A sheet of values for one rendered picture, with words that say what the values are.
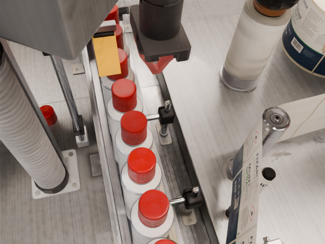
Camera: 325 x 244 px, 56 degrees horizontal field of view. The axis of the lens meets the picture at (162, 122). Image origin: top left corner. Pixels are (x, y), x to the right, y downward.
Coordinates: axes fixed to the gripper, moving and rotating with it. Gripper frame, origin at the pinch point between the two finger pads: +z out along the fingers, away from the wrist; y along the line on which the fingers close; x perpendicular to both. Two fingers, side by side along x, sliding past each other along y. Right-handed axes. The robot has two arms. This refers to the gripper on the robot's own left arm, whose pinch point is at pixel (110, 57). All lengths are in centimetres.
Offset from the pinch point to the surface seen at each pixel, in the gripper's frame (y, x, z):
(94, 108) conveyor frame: -5.4, -2.8, 9.1
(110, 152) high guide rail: -3.9, -19.5, 11.4
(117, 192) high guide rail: -4.1, -24.7, 15.4
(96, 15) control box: -2.1, -47.0, -9.7
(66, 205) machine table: -14.1, -13.5, 22.9
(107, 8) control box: -1.5, -45.9, -9.9
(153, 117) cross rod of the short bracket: 5.2, -9.8, 11.1
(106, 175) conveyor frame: -5.6, -14.4, 18.1
